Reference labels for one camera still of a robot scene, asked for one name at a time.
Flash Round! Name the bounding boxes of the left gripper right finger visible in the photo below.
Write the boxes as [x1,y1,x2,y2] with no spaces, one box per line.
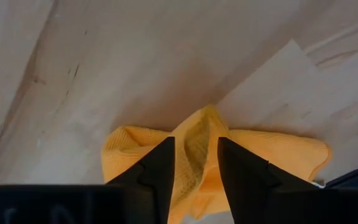
[218,136,358,224]

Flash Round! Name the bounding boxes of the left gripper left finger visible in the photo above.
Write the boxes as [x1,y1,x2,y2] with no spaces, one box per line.
[0,136,176,224]

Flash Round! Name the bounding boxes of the orange microfiber towel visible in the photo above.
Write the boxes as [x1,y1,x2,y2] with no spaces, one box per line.
[100,104,333,224]

